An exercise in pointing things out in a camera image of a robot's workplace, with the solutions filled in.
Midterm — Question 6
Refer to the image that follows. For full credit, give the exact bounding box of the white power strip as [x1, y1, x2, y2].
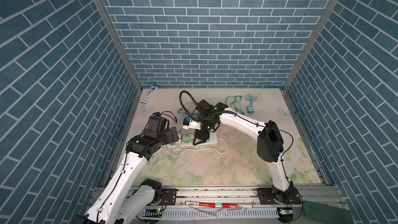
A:
[166, 133, 219, 149]

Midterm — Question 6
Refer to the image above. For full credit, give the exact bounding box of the green charger adapter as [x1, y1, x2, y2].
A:
[181, 134, 190, 144]

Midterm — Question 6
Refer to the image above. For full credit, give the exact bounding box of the green usb hub cable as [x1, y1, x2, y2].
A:
[224, 93, 262, 113]

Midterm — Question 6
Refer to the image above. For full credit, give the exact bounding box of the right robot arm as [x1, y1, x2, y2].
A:
[190, 100, 302, 204]

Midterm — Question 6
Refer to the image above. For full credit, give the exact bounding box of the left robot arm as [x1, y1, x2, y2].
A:
[72, 113, 179, 224]

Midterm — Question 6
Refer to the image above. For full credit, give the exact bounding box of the teal plug adapter right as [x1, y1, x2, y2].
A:
[247, 106, 255, 115]

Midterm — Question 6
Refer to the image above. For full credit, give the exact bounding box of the blue white small box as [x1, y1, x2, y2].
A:
[140, 84, 159, 105]

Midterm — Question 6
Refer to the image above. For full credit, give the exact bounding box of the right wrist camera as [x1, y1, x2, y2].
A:
[182, 117, 201, 130]

